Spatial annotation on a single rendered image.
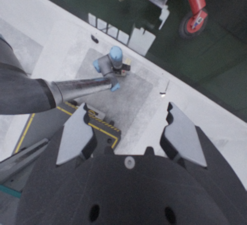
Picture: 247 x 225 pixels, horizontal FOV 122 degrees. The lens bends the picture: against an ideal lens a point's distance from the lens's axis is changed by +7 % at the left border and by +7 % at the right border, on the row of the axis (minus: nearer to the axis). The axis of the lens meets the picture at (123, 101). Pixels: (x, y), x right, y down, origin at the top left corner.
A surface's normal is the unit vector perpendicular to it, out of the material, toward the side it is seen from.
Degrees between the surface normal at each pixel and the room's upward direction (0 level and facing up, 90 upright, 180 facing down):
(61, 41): 10
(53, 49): 14
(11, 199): 90
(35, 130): 0
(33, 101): 55
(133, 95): 0
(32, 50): 0
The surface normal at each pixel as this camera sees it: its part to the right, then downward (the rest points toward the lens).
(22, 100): 0.78, 0.25
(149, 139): 0.18, 0.18
